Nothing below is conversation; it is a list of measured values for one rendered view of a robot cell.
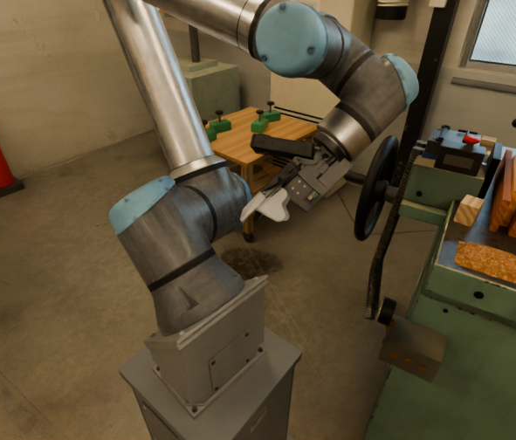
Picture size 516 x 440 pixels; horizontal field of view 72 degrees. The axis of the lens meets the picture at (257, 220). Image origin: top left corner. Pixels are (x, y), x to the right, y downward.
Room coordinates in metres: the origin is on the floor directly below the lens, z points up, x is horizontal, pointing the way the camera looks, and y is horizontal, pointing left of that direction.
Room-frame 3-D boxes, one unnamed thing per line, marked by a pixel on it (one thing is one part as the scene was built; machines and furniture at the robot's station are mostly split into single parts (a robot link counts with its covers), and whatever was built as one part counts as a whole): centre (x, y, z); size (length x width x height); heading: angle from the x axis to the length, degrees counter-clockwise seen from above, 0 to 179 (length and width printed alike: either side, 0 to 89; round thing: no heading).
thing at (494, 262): (0.43, -0.38, 0.91); 0.10 x 0.07 x 0.02; 59
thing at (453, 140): (0.70, -0.42, 0.99); 0.13 x 0.11 x 0.06; 149
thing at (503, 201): (0.62, -0.50, 0.93); 0.25 x 0.01 x 0.07; 149
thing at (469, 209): (0.55, -0.40, 0.92); 0.04 x 0.03 x 0.04; 138
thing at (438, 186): (0.70, -0.42, 0.92); 0.15 x 0.13 x 0.09; 149
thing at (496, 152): (0.68, -0.46, 0.95); 0.09 x 0.07 x 0.09; 149
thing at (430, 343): (0.49, -0.36, 0.58); 0.12 x 0.08 x 0.08; 59
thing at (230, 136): (1.97, 0.05, 0.32); 0.66 x 0.57 x 0.64; 138
